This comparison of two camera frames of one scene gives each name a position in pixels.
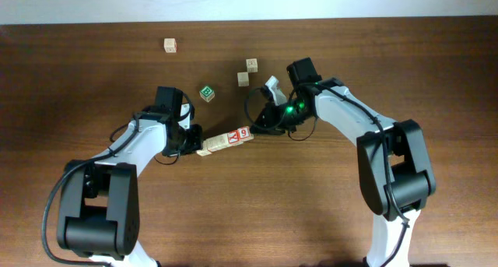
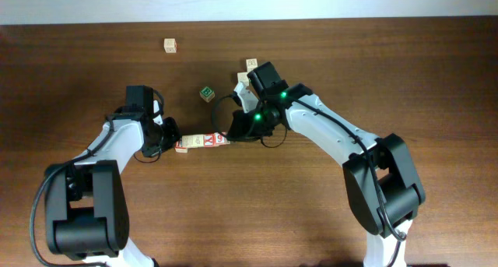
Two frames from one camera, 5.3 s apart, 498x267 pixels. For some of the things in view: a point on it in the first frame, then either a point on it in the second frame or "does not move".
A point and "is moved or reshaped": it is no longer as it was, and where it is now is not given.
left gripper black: (195, 144) → (170, 124)
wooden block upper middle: (251, 65) does not move
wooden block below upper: (243, 79) does not move
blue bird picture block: (244, 133) is moved or reshaped
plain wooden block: (215, 143) is moved or reshaped
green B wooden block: (207, 94) does not move
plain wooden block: (170, 45) does not move
